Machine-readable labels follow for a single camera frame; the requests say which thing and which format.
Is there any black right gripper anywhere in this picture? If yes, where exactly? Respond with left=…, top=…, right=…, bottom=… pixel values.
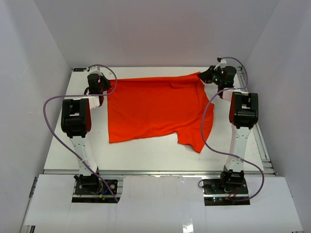
left=198, top=66, right=225, bottom=86

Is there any orange t shirt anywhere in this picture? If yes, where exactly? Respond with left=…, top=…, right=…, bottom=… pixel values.
left=107, top=73, right=214, bottom=153

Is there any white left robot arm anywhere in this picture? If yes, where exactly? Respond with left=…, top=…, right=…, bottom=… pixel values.
left=61, top=71, right=111, bottom=194

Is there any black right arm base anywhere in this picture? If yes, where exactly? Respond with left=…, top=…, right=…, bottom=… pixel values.
left=198, top=170, right=248, bottom=198

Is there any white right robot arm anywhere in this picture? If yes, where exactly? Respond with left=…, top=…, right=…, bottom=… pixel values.
left=198, top=66, right=259, bottom=194

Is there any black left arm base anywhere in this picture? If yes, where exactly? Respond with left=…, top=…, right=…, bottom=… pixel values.
left=73, top=174, right=111, bottom=196

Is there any left dark table label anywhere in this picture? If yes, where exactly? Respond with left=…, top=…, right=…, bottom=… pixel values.
left=72, top=67, right=88, bottom=72

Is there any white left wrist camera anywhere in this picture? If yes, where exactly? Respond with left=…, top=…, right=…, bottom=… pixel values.
left=87, top=66, right=102, bottom=76

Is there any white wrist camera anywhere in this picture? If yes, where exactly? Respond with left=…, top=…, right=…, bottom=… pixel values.
left=87, top=66, right=102, bottom=76
left=214, top=57, right=226, bottom=70

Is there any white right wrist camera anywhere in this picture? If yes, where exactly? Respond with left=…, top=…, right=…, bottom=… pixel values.
left=214, top=57, right=226, bottom=70

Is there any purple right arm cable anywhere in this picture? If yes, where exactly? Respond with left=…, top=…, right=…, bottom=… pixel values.
left=201, top=56, right=265, bottom=201

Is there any aluminium table edge rail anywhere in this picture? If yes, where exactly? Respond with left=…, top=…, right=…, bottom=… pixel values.
left=237, top=67, right=276, bottom=176

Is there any aluminium front table rail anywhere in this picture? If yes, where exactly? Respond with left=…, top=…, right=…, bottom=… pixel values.
left=43, top=169, right=276, bottom=177

